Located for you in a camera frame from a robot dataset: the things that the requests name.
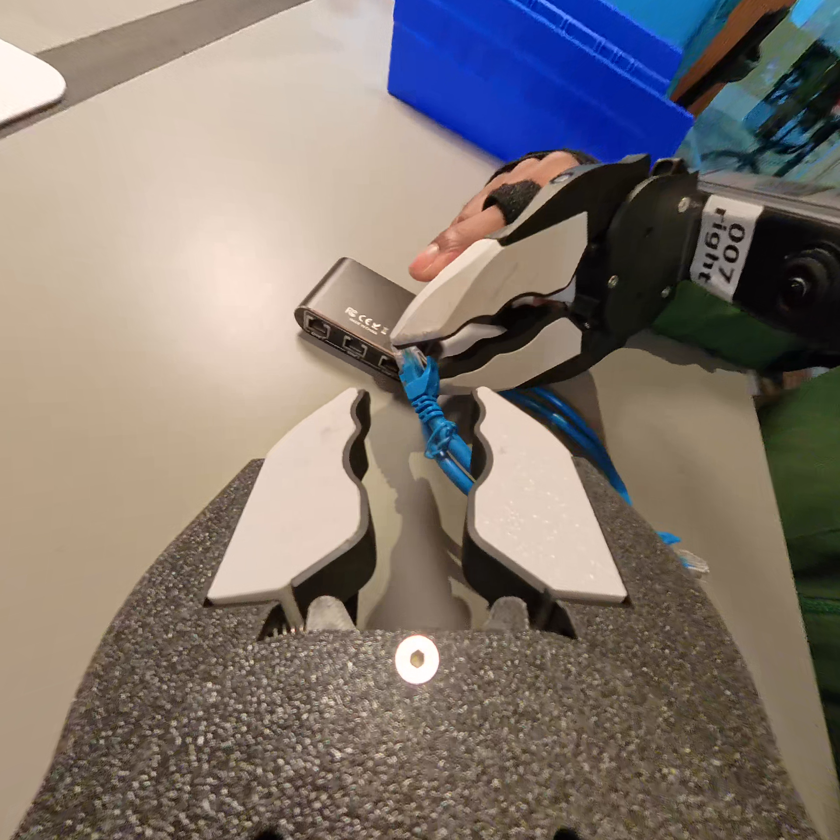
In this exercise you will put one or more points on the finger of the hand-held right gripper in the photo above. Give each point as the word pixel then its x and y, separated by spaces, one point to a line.
pixel 499 275
pixel 531 358

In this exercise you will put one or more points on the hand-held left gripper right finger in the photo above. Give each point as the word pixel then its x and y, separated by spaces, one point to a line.
pixel 544 518

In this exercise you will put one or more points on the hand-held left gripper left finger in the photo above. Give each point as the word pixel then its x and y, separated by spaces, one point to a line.
pixel 289 518

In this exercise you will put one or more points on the black ethernet port splitter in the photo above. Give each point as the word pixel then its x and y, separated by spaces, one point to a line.
pixel 354 289

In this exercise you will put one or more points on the person's right forearm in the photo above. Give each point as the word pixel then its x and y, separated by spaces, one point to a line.
pixel 722 328

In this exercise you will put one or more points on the person's right hand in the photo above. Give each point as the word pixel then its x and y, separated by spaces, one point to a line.
pixel 459 236

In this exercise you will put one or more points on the blue plastic bin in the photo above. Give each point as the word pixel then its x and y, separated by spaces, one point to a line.
pixel 525 85

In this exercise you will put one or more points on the person's green jacket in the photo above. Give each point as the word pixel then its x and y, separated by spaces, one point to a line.
pixel 807 525

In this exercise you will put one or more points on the white document stand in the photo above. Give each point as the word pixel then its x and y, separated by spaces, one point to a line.
pixel 26 85

